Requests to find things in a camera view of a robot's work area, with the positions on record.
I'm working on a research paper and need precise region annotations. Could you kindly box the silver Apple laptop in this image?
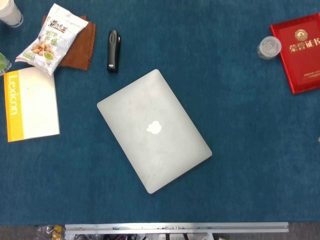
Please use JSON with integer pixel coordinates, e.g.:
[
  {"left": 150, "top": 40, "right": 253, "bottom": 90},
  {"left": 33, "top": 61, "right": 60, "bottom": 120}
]
[{"left": 96, "top": 68, "right": 213, "bottom": 195}]

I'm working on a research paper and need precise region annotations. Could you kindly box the blue felt table cloth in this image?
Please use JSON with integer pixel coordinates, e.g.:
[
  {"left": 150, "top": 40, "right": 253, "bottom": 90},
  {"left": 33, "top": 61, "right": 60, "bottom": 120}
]
[{"left": 0, "top": 0, "right": 320, "bottom": 227}]

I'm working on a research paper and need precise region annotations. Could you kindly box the black stapler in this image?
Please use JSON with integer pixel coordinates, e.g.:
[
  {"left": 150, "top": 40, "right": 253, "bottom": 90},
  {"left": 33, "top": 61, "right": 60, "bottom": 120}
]
[{"left": 106, "top": 29, "right": 122, "bottom": 74}]

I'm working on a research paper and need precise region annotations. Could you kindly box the brown leather pouch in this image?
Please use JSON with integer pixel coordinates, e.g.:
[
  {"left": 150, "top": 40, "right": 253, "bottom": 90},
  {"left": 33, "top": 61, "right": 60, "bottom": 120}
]
[{"left": 41, "top": 15, "right": 97, "bottom": 72}]

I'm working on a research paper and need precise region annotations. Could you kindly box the yellow white Lexicon notebook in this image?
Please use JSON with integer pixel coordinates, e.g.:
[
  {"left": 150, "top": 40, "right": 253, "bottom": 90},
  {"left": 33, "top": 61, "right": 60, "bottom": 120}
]
[{"left": 3, "top": 66, "right": 61, "bottom": 143}]

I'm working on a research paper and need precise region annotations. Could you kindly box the small clear round container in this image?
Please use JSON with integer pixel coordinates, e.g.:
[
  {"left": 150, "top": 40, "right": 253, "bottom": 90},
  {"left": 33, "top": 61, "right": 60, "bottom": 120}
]
[{"left": 256, "top": 35, "right": 283, "bottom": 60}]

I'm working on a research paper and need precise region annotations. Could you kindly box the white nut snack bag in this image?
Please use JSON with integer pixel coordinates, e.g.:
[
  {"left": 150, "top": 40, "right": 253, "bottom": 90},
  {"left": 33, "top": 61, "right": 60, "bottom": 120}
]
[{"left": 14, "top": 3, "right": 89, "bottom": 77}]

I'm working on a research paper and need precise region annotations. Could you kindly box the red certificate folder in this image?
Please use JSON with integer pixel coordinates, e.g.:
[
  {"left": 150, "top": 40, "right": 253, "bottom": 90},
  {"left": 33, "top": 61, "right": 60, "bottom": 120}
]
[{"left": 269, "top": 12, "right": 320, "bottom": 95}]

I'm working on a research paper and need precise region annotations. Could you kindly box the clear bag with yellow parts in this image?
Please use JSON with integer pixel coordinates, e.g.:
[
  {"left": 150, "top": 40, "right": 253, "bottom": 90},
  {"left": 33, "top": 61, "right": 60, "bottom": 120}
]
[{"left": 34, "top": 224, "right": 66, "bottom": 240}]

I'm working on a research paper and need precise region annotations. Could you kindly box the clear bag with green content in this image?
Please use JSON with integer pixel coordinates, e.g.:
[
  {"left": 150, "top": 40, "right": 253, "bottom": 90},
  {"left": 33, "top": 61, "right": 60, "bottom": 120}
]
[{"left": 0, "top": 52, "right": 12, "bottom": 77}]

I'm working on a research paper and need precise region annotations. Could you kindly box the white paper cup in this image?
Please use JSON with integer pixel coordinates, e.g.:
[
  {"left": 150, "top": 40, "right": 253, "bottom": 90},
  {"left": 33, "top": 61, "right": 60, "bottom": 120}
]
[{"left": 0, "top": 0, "right": 24, "bottom": 28}]

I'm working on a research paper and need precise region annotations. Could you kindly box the aluminium profile rail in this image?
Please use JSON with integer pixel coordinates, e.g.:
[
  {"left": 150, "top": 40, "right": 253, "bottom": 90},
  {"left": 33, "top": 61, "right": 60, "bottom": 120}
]
[{"left": 64, "top": 221, "right": 290, "bottom": 240}]

